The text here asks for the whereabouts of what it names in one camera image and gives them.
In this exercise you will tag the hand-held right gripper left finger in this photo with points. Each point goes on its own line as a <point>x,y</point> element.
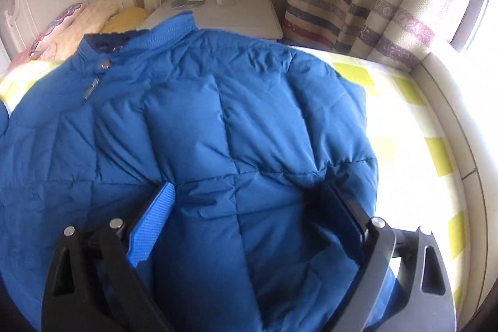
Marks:
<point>155,223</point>

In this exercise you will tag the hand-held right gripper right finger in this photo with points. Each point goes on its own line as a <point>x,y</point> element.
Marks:
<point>344,217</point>

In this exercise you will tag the white nightstand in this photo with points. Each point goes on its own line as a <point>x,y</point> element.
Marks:
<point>233,17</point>

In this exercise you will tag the floral print pillow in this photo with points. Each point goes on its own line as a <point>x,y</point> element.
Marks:
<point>50,34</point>

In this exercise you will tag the yellow checked bed sheet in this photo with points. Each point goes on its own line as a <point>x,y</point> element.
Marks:
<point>408,145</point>

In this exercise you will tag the window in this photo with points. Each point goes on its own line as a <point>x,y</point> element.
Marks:
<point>478,13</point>

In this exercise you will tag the blue puffer jacket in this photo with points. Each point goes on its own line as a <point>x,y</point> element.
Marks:
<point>233,122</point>

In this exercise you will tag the yellow floral pillow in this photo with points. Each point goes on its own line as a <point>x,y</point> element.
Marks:
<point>124,19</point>

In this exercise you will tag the pink cloth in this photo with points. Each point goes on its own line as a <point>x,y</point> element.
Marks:
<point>17,63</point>

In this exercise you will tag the peach patterned pillow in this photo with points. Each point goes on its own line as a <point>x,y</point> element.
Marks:
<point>89,21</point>

